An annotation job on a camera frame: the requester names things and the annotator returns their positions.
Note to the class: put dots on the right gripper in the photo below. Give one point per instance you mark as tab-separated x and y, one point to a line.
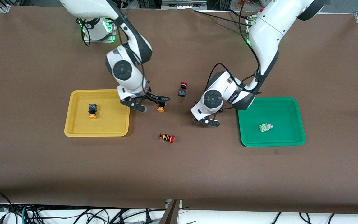
152	95

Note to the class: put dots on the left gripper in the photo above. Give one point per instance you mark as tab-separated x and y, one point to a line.
221	109

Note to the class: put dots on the yellow push button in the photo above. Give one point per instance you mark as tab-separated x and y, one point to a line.
92	112
161	109

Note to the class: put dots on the white button with green label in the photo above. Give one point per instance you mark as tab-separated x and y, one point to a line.
264	127

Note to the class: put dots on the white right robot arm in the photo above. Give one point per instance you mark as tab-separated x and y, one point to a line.
126	68

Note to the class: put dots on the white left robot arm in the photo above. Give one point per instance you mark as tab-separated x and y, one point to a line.
269	34

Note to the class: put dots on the red mushroom push button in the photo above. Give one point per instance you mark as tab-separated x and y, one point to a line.
183	90

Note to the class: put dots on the red button with orange body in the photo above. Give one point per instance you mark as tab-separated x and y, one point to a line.
167	138

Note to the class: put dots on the yellow plastic tray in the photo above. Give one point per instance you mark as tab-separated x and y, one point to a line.
110	121

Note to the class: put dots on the brown table cover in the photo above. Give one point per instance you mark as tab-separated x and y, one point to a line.
179	174

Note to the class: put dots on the green plastic tray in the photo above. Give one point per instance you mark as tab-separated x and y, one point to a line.
278	112

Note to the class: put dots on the aluminium table leg profile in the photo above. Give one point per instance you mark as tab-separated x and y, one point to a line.
172	213

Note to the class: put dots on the black power plug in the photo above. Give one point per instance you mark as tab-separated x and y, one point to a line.
148	219

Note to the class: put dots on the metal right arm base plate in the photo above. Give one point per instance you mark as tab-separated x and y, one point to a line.
110	39

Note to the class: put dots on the aluminium frame bar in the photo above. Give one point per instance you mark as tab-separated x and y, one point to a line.
183	3

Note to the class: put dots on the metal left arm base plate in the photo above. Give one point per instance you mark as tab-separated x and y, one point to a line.
249	22

